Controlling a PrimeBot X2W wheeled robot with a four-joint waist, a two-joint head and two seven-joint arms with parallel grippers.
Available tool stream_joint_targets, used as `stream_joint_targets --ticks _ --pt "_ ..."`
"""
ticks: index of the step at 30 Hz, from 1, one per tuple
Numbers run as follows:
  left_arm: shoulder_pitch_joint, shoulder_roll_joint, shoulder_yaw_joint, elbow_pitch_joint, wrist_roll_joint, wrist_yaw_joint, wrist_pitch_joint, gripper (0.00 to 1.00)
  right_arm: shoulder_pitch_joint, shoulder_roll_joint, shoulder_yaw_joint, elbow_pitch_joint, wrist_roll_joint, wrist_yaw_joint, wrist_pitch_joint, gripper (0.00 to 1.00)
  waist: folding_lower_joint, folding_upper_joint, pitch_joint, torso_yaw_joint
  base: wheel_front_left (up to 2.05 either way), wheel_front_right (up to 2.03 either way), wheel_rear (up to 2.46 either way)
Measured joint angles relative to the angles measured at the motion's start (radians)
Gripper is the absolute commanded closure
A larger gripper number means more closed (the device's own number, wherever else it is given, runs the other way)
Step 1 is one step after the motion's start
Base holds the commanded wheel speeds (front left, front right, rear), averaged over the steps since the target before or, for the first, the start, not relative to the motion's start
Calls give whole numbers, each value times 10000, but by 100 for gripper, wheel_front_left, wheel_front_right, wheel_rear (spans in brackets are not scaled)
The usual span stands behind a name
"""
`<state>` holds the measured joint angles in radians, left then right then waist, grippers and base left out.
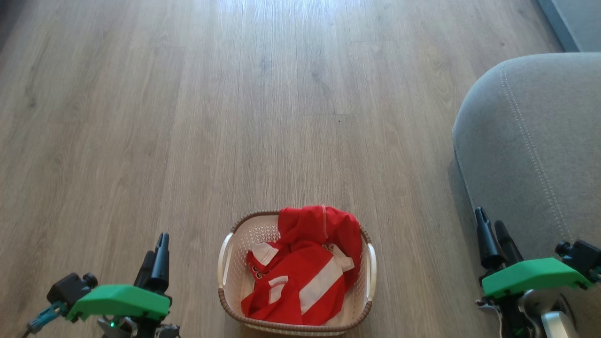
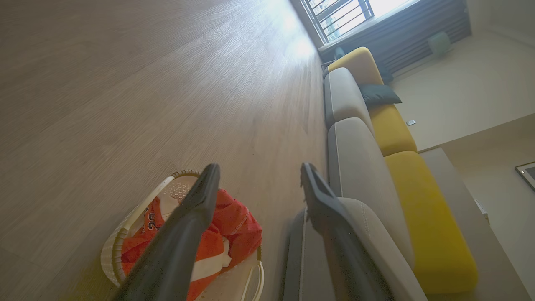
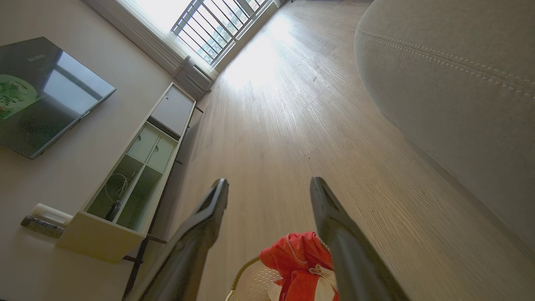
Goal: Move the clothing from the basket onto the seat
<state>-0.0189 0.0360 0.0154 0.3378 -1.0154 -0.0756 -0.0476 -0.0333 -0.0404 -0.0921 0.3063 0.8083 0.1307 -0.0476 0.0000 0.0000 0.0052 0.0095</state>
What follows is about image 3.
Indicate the white sheer curtain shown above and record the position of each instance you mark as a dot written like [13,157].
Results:
[146,33]

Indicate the cream plastic laundry basket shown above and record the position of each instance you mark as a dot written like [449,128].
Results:
[255,285]

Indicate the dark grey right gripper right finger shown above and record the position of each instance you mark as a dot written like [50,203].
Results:
[355,259]

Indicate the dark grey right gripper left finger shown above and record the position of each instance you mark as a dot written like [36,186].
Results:
[188,255]

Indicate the white and green TV cabinet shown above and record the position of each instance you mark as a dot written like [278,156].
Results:
[125,196]

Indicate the window balcony railing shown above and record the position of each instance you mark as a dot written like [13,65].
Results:
[217,29]

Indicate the white cylindrical device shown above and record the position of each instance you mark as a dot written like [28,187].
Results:
[52,215]

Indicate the black flat-screen television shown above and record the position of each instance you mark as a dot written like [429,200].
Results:
[46,96]

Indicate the red jersey with white stripe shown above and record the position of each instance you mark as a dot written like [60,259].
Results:
[297,256]

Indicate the white cylindrical speaker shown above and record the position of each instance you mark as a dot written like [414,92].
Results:
[39,226]

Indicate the grey and yellow sofa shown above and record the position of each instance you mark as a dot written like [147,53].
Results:
[459,104]

